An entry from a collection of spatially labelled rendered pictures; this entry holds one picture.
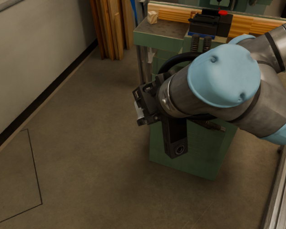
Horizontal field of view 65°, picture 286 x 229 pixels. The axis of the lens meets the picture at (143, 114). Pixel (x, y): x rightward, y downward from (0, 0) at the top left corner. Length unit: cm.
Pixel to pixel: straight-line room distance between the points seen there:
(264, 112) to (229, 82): 8
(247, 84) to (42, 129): 174
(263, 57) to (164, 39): 58
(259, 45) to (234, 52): 16
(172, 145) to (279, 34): 27
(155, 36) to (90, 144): 101
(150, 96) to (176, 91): 13
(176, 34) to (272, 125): 69
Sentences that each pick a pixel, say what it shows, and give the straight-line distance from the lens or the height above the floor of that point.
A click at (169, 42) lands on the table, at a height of 88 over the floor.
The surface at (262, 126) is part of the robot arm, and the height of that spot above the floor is 108.
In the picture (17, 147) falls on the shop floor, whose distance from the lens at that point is 187.
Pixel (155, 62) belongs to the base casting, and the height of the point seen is 77.
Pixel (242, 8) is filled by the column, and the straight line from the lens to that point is 123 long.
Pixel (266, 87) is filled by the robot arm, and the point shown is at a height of 113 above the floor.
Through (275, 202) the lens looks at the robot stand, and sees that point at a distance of 135.
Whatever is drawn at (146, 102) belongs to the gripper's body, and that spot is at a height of 101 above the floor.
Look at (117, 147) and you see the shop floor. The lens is 164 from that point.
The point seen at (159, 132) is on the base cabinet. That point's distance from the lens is 131.
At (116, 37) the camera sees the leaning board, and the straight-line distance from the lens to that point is 241.
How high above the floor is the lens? 131
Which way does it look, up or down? 45 degrees down
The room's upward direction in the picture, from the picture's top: straight up
